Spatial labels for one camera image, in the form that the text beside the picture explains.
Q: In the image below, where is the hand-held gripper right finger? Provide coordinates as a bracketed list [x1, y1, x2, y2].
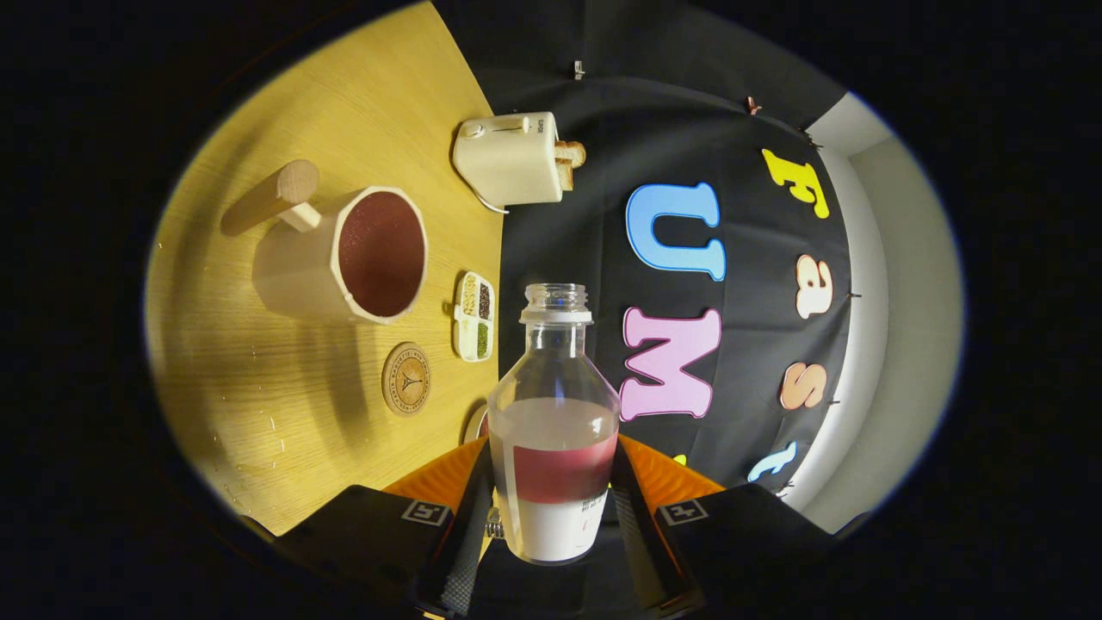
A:
[607, 433, 836, 617]

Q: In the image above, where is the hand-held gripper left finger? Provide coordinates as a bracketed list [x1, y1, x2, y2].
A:
[275, 435, 496, 617]

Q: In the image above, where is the clear juice bottle red label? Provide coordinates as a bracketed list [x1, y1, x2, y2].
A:
[487, 283, 622, 566]

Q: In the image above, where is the round wooden coaster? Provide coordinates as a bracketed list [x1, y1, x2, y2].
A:
[382, 342, 431, 416]

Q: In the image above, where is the cream cup with wooden handle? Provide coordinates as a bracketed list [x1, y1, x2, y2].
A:
[221, 159, 429, 326]

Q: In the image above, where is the wooden table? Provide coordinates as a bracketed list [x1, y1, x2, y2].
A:
[145, 0, 505, 536]

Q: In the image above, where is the white divided dish with beans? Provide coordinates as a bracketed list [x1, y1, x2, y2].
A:
[452, 271, 496, 363]

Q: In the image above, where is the cream toaster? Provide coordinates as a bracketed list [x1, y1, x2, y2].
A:
[452, 111, 565, 208]

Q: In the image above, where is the white toaster cable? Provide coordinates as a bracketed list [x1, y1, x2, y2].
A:
[469, 177, 511, 214]

